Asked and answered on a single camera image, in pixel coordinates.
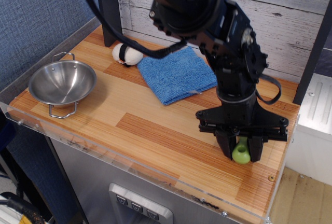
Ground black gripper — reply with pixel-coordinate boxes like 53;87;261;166
196;95;289;162

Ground green handled grey spatula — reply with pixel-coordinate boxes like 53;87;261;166
232;136;251;164

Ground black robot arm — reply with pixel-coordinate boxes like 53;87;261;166
150;0;289;162

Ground white side cabinet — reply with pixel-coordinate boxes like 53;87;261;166
286;74;331;185

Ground blue folded cloth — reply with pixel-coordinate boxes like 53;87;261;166
137;47;217;105

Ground silver button control panel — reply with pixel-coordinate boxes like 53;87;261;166
108;183;173;223

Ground white plush with black band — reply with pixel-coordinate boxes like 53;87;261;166
112;43;144;67

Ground steel cabinet front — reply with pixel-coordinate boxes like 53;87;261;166
51;139;235;223

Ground clear acrylic table guard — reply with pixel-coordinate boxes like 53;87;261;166
1;92;288;223

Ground yellow object at corner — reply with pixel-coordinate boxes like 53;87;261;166
19;215;32;224

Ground dark right vertical post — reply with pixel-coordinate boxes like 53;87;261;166
293;0;331;105

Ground dark vertical post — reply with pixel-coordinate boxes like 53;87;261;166
293;0;331;105
94;0;123;48

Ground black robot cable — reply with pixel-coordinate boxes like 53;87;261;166
76;0;282;105

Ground steel bowl with handles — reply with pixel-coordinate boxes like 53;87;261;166
28;52;97;119

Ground dark left vertical post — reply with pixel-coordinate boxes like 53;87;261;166
94;0;123;48

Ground black corrugated hose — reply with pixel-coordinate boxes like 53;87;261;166
0;199;45;224

